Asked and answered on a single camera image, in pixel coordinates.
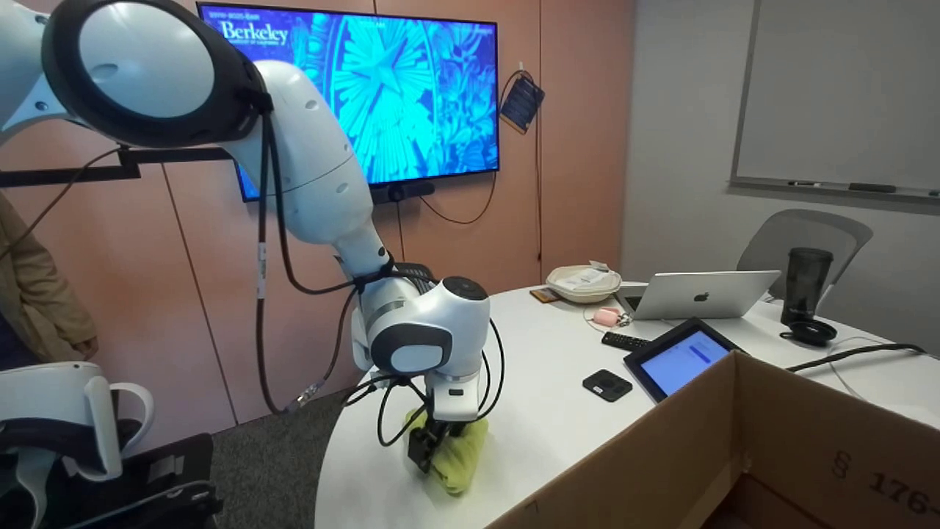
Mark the white VR headset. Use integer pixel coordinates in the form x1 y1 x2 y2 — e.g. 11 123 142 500
0 360 158 529

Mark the pink computer mouse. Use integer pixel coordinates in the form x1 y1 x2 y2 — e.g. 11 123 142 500
587 303 630 331

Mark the black tablet lit screen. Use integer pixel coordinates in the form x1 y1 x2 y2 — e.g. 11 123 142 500
624 314 743 407

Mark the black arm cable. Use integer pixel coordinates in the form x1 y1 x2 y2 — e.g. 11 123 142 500
251 101 511 453

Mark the black wall panel device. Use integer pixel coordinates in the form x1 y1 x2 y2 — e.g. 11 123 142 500
499 69 549 134

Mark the small black round device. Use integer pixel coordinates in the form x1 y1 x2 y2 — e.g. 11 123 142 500
778 314 840 351

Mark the white wall whiteboard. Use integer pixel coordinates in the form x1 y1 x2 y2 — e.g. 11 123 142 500
730 0 940 216

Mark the silver laptop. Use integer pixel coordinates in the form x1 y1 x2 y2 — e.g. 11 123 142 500
625 269 784 325

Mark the wall television blue image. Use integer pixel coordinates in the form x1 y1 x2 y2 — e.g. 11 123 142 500
198 0 505 206

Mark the black video bar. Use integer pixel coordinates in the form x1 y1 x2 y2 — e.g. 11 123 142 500
370 178 440 206

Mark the black smartphone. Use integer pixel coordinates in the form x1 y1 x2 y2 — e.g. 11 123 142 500
580 369 634 407

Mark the black cylindrical cup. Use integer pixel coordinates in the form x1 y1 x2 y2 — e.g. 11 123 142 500
783 244 834 332

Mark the yellow towel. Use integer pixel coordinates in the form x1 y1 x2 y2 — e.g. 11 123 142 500
414 410 490 500

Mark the black remote control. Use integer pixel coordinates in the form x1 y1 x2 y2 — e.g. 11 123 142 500
600 331 656 354

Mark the grey shell chair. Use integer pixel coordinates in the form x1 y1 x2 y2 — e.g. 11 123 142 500
734 206 875 303

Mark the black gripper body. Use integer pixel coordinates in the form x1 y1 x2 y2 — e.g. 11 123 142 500
407 403 456 448

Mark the black camera stand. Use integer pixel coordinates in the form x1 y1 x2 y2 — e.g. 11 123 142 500
0 144 235 192

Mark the black table cable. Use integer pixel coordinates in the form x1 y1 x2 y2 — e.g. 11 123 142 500
788 342 928 376

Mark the person in brown jacket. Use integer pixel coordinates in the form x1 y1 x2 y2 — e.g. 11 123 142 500
0 192 101 373

